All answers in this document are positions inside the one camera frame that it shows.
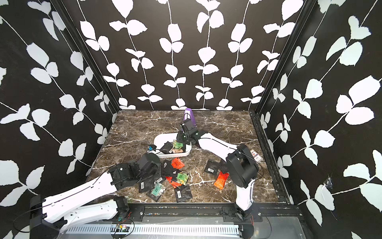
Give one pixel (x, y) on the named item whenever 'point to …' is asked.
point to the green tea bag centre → (182, 178)
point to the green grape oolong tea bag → (158, 189)
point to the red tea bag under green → (174, 183)
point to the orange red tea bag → (221, 180)
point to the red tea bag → (177, 163)
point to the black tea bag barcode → (212, 167)
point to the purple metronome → (188, 114)
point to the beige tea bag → (176, 151)
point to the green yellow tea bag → (178, 145)
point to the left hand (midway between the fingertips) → (164, 164)
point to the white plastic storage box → (159, 141)
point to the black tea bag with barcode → (166, 148)
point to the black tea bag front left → (146, 186)
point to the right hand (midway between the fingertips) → (176, 135)
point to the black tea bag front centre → (183, 193)
